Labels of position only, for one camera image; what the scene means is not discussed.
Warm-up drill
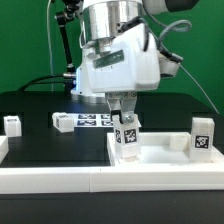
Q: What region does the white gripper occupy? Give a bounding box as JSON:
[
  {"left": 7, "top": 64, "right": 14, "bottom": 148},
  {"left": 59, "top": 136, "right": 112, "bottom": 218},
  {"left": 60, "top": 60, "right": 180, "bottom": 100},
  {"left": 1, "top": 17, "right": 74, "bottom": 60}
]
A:
[{"left": 81, "top": 23, "right": 161, "bottom": 125}]

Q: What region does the white square table top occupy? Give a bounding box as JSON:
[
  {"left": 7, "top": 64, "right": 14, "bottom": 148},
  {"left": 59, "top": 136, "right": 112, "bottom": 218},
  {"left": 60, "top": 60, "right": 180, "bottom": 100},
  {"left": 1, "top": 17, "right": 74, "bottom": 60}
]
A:
[{"left": 107, "top": 132, "right": 224, "bottom": 166}]

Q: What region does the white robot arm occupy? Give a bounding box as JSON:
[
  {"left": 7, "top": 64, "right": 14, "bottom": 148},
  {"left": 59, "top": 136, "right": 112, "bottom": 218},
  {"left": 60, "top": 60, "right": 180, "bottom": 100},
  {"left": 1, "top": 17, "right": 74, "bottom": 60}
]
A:
[{"left": 72, "top": 0, "right": 199, "bottom": 123}]

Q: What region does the marker sheet with tags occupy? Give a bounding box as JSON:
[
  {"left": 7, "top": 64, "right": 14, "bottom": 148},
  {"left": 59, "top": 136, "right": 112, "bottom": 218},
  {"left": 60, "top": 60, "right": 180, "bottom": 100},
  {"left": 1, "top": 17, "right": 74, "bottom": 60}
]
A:
[{"left": 68, "top": 113, "right": 113, "bottom": 128}]

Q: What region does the white U-shaped fence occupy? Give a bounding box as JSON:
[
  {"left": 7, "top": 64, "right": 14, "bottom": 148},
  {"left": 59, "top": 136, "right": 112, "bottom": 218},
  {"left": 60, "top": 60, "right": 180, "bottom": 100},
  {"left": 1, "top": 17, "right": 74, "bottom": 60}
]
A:
[{"left": 0, "top": 134, "right": 224, "bottom": 195}]

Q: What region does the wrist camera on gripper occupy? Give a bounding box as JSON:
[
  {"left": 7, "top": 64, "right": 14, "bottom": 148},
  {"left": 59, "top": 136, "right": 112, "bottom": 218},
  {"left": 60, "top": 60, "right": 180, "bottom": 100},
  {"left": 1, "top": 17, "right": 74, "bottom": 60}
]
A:
[{"left": 158, "top": 54, "right": 183, "bottom": 78}]

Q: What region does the black cable bundle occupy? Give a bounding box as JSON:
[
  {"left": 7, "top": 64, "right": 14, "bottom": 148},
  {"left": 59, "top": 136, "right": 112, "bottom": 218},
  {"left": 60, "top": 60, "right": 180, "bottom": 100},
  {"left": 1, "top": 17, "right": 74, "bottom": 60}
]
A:
[{"left": 18, "top": 73, "right": 74, "bottom": 92}]

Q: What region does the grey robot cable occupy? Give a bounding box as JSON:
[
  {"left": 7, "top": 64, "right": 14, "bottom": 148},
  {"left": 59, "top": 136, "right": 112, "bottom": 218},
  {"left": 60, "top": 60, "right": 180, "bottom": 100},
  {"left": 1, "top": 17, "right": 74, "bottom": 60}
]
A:
[{"left": 143, "top": 0, "right": 220, "bottom": 114}]

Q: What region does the white thin cable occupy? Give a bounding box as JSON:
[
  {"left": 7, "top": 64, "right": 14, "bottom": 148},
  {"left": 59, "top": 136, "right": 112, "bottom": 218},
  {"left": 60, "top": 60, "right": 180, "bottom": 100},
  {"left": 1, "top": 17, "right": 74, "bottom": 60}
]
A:
[{"left": 46, "top": 0, "right": 55, "bottom": 92}]

